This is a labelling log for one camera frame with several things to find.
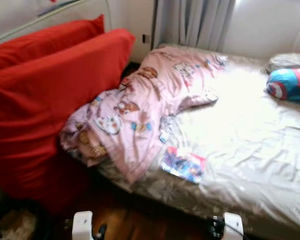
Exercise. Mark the red white blue bolster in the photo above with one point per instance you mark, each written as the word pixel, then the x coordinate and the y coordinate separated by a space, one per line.
pixel 290 85

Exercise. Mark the colourful anime comic book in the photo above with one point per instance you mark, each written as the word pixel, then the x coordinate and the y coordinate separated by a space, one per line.
pixel 184 164

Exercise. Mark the dark wall socket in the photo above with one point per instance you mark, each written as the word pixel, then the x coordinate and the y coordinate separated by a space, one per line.
pixel 146 38

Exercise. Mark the crumpled paper rubbish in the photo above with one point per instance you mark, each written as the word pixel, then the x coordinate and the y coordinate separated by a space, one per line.
pixel 17 225

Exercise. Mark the grey quilted upright mattress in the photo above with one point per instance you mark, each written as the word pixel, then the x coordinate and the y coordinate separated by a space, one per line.
pixel 102 12

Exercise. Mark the pink cartoon print blanket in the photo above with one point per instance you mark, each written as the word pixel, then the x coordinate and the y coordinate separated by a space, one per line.
pixel 135 110

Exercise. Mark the plain grey pillow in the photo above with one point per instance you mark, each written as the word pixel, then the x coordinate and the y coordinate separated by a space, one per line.
pixel 290 61

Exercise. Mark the black round waste bin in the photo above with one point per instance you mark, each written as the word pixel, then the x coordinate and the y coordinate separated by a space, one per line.
pixel 44 220

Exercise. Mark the red covered mattress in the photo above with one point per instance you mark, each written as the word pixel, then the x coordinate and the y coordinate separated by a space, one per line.
pixel 55 100
pixel 45 40

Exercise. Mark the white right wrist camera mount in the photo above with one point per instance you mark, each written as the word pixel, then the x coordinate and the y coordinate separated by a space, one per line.
pixel 233 226

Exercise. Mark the grey pleated curtain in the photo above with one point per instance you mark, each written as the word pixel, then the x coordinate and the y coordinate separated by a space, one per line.
pixel 195 20

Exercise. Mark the bed with grey floral sheet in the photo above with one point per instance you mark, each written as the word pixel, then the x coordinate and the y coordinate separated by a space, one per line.
pixel 250 150

